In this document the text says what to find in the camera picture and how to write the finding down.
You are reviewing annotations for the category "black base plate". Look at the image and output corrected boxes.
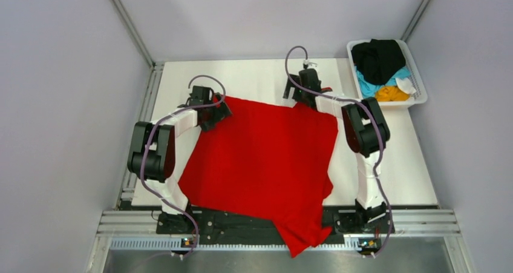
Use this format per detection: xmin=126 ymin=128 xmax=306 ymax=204
xmin=156 ymin=206 xmax=394 ymax=247

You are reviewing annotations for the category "yellow t shirt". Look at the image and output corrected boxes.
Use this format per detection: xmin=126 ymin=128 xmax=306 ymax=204
xmin=373 ymin=86 xmax=410 ymax=102

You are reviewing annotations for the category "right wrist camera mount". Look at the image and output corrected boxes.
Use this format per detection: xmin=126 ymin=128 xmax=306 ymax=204
xmin=302 ymin=59 xmax=318 ymax=70

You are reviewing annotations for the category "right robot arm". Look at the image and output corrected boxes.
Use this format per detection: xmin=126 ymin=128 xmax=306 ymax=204
xmin=283 ymin=67 xmax=390 ymax=232

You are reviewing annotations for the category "light blue t shirt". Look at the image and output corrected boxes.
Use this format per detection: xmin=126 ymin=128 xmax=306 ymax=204
xmin=356 ymin=67 xmax=411 ymax=98

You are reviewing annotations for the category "aluminium corner post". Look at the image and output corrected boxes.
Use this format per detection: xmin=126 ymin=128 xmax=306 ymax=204
xmin=109 ymin=0 xmax=155 ymax=68
xmin=401 ymin=0 xmax=432 ymax=42

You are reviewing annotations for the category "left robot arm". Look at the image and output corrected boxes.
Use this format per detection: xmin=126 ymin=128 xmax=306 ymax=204
xmin=127 ymin=85 xmax=232 ymax=234

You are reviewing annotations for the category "aluminium frame rail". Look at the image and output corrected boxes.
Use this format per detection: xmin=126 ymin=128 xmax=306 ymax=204
xmin=86 ymin=61 xmax=165 ymax=273

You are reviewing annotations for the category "white cloth in basket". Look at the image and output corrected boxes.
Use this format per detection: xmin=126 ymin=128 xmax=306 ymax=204
xmin=395 ymin=77 xmax=417 ymax=96

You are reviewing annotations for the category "left aluminium corner post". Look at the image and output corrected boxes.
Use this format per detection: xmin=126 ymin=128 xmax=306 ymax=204
xmin=109 ymin=0 xmax=155 ymax=68

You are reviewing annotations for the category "white cable duct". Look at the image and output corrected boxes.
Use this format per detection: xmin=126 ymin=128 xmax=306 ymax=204
xmin=110 ymin=237 xmax=370 ymax=252

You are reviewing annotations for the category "red t shirt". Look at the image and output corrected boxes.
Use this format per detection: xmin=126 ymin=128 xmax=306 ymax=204
xmin=179 ymin=97 xmax=338 ymax=257

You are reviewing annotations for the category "black t shirt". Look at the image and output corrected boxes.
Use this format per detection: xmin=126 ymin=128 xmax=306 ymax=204
xmin=351 ymin=39 xmax=406 ymax=85

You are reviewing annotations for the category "right aluminium corner post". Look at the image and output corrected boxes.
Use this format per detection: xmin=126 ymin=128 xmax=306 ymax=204
xmin=401 ymin=0 xmax=432 ymax=42

